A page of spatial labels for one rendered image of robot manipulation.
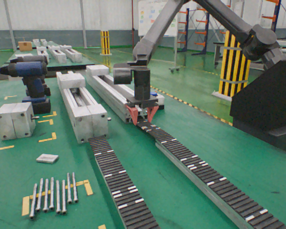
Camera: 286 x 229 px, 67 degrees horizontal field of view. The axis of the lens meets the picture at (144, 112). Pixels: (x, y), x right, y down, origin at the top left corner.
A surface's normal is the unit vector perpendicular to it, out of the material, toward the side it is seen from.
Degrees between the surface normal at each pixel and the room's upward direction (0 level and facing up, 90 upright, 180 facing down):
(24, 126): 90
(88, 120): 90
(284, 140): 90
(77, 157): 0
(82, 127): 90
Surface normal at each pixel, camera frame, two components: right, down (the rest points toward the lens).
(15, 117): 0.29, 0.34
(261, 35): 0.07, -0.38
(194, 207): 0.00, -0.93
